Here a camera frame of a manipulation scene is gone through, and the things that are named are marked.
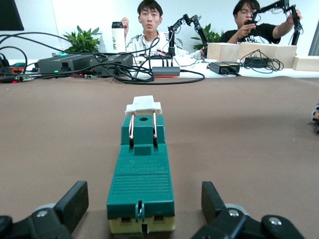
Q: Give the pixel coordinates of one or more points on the black pushbutton orange block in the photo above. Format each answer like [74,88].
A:
[315,117]

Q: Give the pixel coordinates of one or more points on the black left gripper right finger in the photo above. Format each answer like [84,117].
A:
[211,204]

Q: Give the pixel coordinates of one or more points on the green potted plant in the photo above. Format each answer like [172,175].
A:
[82,39]
[207,35]

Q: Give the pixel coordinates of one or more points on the man in black t-shirt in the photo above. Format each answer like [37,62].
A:
[261,32]

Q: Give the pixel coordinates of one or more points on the light grey hub box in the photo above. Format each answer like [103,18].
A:
[165,71]

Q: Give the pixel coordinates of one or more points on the white tumbler black lid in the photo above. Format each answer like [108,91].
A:
[117,37]

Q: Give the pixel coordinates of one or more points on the long light wooden box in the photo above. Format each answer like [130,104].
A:
[224,52]

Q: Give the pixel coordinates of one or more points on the small light wooden block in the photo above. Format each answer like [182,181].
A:
[306,63]

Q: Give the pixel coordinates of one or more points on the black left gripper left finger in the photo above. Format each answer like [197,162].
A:
[74,199]

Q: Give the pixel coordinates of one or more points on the black monitor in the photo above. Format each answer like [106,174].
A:
[10,15]

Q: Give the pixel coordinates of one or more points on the black power supply box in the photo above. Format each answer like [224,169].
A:
[119,59]
[64,62]

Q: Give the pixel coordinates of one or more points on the circuit board with leds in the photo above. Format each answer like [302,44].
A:
[20,78]

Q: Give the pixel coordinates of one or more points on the black power brick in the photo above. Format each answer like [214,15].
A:
[234,66]
[218,67]

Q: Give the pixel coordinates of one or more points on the man in white jacket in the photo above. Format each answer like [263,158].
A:
[149,22]

